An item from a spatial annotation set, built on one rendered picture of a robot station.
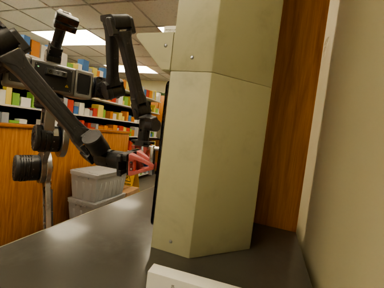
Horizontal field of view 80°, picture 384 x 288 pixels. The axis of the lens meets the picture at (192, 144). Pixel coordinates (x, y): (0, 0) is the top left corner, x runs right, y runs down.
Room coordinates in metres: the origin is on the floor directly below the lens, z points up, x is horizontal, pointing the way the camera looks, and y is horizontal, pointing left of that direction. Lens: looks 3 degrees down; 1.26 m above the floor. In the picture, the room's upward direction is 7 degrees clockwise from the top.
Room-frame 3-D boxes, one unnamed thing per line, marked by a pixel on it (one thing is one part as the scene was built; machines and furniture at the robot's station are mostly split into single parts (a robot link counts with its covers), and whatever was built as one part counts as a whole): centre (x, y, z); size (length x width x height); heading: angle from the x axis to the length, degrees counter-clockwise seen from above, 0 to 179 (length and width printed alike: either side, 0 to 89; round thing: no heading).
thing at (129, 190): (3.45, 0.94, 0.14); 0.41 x 0.32 x 0.28; 168
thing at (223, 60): (0.71, -0.09, 1.33); 0.32 x 0.25 x 0.77; 162
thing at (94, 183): (2.85, 1.09, 0.49); 0.60 x 0.42 x 0.33; 162
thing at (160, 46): (0.77, 0.08, 1.46); 0.32 x 0.12 x 0.10; 162
